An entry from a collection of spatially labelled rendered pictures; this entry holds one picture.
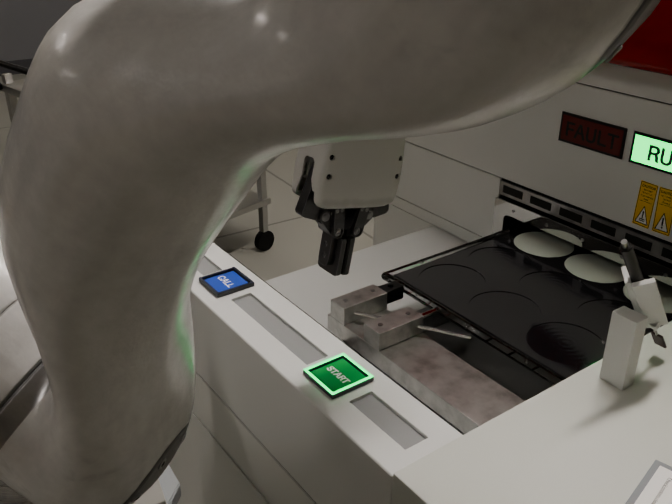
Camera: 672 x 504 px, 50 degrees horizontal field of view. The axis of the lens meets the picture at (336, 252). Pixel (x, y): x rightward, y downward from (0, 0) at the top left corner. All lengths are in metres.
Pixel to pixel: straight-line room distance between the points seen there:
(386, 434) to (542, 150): 0.68
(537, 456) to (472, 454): 0.06
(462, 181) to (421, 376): 0.56
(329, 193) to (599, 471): 0.35
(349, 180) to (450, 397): 0.36
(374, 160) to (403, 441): 0.27
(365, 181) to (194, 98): 0.46
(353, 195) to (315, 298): 0.56
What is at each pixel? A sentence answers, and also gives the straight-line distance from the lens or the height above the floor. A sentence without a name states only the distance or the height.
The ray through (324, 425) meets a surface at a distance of 0.76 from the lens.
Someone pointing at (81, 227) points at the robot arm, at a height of 1.32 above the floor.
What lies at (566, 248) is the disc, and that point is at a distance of 1.27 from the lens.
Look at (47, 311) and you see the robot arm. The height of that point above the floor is 1.27.
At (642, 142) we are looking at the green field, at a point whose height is 1.11.
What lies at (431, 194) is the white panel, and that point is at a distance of 1.48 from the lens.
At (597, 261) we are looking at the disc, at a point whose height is 0.90.
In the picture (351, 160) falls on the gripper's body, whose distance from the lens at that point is 0.66.
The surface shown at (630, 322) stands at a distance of 0.79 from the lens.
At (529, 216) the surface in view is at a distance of 1.30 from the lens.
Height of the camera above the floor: 1.44
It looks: 27 degrees down
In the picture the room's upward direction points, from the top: straight up
